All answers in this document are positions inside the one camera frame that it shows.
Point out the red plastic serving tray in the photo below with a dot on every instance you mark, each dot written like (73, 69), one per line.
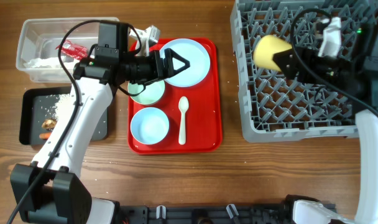
(203, 118)

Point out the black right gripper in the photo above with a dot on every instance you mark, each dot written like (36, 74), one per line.
(308, 56)

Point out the yellow plastic cup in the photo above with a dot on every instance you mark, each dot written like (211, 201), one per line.
(265, 50)

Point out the light green bowl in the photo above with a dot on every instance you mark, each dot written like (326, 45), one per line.
(148, 96)

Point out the grey plastic dishwasher rack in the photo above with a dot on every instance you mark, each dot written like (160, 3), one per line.
(276, 109)

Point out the white plastic spoon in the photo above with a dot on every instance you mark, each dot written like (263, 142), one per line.
(183, 106)

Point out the white rice pile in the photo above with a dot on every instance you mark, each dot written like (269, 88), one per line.
(55, 106)

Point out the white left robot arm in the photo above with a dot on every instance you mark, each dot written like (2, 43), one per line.
(49, 189)

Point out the light blue bowl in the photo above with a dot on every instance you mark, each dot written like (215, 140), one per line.
(149, 126)

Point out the black waste tray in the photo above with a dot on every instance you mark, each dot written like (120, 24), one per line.
(32, 117)

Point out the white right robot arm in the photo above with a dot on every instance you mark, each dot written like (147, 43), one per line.
(357, 80)

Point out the orange carrot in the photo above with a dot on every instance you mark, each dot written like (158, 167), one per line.
(44, 136)

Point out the red snack wrapper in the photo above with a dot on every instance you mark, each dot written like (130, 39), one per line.
(75, 51)

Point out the white paper napkin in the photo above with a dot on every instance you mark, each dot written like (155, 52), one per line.
(52, 62)

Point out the light blue round plate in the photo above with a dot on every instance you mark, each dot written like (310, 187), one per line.
(198, 58)

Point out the clear plastic waste bin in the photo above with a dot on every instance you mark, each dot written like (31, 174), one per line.
(40, 37)

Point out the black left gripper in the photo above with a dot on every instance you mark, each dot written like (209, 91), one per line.
(158, 71)

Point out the brown food scrap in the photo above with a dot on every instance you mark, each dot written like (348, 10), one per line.
(49, 124)

